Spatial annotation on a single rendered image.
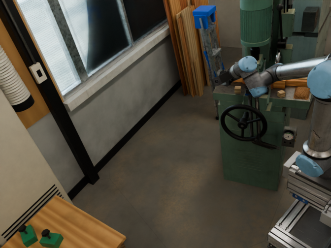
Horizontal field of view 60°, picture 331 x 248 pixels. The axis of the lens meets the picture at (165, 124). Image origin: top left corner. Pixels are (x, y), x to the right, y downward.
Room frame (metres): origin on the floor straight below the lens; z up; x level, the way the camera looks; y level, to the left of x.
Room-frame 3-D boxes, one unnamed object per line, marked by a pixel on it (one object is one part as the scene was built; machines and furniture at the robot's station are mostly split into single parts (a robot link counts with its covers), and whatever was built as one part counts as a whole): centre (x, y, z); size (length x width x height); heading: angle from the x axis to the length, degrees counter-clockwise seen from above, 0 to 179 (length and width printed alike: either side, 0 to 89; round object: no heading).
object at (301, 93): (1.39, -0.86, 0.91); 0.12 x 0.09 x 0.03; 147
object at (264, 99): (1.44, -0.60, 0.91); 0.15 x 0.14 x 0.09; 57
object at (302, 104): (1.51, -0.64, 0.87); 0.61 x 0.30 x 0.06; 57
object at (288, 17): (1.73, -0.90, 1.23); 0.09 x 0.08 x 0.15; 147
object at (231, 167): (1.73, -0.72, 0.36); 0.58 x 0.45 x 0.71; 147
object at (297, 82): (1.57, -0.75, 0.92); 0.62 x 0.02 x 0.04; 57
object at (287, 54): (1.70, -0.89, 1.02); 0.09 x 0.07 x 0.12; 57
